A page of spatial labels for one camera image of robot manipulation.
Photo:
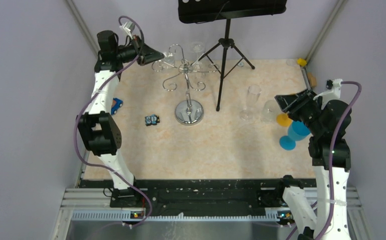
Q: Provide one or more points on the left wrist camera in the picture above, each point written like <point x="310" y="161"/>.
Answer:
<point x="128" y="27"/>

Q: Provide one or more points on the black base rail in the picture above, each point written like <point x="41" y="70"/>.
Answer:
<point x="195" y="198"/>

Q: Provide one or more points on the clear wine glass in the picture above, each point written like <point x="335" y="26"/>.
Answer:
<point x="270" y="111"/>

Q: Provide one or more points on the chrome wine glass rack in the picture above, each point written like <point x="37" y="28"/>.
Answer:
<point x="189" y="111"/>

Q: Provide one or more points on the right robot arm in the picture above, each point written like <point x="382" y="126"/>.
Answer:
<point x="331" y="162"/>

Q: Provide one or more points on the black music stand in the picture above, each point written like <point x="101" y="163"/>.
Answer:
<point x="201" y="12"/>

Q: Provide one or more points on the clear flute glass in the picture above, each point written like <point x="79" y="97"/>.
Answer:
<point x="252" y="97"/>

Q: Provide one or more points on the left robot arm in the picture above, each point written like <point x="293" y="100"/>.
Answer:
<point x="98" y="130"/>

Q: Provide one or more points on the orange wine glass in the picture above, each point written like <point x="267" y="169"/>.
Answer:
<point x="283" y="120"/>

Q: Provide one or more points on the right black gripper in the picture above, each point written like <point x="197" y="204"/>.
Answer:
<point x="295" y="102"/>

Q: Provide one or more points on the blue wine glass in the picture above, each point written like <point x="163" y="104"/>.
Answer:
<point x="297" y="131"/>

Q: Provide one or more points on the small blue owl toy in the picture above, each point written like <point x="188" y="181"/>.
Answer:
<point x="152" y="120"/>

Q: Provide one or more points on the yellow corner clamp right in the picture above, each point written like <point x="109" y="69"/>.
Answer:
<point x="301" y="62"/>

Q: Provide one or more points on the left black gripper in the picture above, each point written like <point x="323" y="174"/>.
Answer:
<point x="146" y="54"/>

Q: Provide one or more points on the orange and blue toy car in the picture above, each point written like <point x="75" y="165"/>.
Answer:
<point x="116" y="104"/>

